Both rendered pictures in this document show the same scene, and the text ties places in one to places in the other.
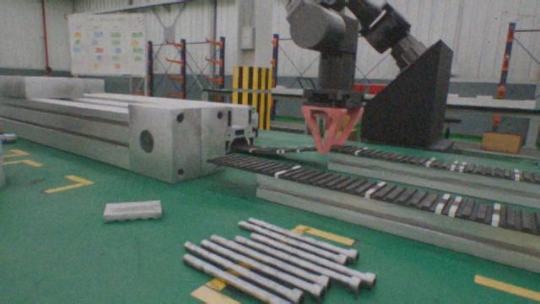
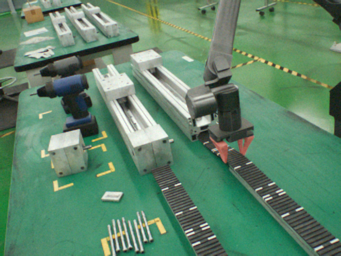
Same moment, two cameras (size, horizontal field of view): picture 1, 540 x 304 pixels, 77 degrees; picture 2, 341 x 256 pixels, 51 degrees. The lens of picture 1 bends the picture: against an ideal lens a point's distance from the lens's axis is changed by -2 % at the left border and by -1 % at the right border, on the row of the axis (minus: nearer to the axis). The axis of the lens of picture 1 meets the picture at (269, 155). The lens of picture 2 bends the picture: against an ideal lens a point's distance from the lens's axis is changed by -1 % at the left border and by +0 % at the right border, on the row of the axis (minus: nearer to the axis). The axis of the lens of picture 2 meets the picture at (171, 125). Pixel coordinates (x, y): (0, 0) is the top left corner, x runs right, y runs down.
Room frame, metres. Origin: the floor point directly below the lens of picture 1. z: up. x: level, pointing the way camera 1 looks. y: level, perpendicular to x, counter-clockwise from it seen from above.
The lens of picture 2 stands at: (-0.14, -0.52, 1.34)
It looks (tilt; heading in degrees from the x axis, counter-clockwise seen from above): 27 degrees down; 41
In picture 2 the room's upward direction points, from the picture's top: 11 degrees counter-clockwise
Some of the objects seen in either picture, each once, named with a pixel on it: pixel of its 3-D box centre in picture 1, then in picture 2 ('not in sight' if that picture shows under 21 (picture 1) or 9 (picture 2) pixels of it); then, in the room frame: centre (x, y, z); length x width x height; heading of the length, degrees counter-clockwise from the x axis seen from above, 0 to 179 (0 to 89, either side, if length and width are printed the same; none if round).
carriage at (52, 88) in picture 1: (40, 93); (117, 89); (0.73, 0.50, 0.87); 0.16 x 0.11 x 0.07; 56
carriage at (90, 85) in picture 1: (72, 89); (146, 62); (1.03, 0.60, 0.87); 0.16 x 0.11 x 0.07; 56
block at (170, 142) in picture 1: (185, 138); (154, 148); (0.49, 0.12, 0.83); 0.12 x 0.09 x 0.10; 146
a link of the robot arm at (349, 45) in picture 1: (337, 37); (225, 98); (0.55, -0.10, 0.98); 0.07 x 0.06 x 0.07; 144
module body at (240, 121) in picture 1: (121, 112); (164, 88); (0.89, 0.39, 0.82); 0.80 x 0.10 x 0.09; 56
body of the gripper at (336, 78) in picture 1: (336, 78); (229, 119); (0.56, -0.10, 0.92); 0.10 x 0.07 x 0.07; 146
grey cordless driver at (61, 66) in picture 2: not in sight; (64, 86); (0.67, 0.74, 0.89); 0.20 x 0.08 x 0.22; 151
